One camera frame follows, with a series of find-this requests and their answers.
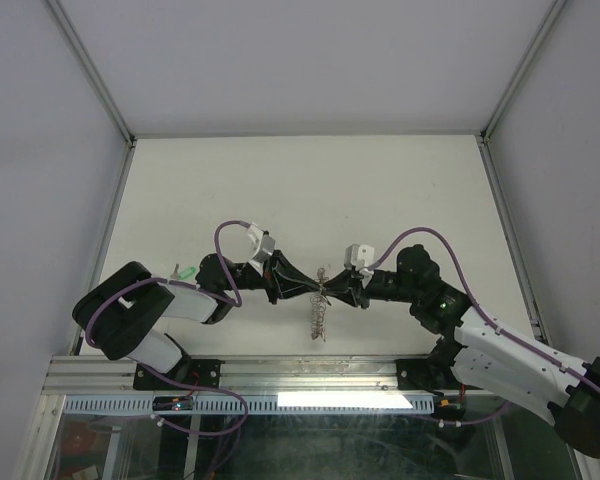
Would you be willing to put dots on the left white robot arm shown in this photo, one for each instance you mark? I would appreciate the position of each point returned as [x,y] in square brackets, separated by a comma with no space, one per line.
[118,317]

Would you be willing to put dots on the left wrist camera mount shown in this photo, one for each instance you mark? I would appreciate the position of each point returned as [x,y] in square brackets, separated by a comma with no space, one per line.
[263,246]

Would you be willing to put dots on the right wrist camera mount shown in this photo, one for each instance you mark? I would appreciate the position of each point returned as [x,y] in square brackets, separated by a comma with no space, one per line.
[359,258]

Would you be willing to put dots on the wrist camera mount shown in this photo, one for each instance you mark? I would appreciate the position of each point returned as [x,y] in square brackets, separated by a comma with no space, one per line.
[263,246]
[359,258]

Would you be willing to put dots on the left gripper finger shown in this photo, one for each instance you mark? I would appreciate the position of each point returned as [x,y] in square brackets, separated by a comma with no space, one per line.
[289,290]
[283,269]

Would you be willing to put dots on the aluminium frame post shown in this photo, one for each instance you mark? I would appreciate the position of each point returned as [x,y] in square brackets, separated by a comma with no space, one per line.
[70,35]
[525,65]

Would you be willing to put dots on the aluminium frame post right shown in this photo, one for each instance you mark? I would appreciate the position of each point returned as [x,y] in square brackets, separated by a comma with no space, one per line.
[525,65]

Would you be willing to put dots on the white slotted cable duct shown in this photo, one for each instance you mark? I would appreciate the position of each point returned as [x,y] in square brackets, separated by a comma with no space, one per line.
[284,403]

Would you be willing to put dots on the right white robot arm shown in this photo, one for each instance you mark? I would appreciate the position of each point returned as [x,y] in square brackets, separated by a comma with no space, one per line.
[484,352]

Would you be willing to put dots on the aluminium frame post left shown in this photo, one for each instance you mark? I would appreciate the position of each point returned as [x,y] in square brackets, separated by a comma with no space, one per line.
[70,35]

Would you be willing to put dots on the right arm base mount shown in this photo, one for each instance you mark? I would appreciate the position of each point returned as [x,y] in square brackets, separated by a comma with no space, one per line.
[420,374]

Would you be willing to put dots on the metal disc with keyrings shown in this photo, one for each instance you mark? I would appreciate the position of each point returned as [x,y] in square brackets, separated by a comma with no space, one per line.
[319,304]

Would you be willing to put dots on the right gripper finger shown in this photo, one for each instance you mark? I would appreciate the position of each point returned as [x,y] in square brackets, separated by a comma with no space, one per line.
[340,283]
[349,297]

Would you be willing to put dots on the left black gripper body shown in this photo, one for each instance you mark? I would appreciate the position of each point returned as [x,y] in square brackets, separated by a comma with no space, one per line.
[248,278]

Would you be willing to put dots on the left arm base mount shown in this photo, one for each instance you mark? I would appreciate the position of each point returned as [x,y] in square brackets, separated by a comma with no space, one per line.
[203,372]

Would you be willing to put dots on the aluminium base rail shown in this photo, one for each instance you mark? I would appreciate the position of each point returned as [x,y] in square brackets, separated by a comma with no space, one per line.
[245,375]

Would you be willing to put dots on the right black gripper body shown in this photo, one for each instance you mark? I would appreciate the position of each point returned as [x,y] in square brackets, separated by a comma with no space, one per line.
[383,286]

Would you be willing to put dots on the green tag key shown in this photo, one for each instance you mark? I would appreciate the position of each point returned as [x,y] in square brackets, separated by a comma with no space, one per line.
[181,274]

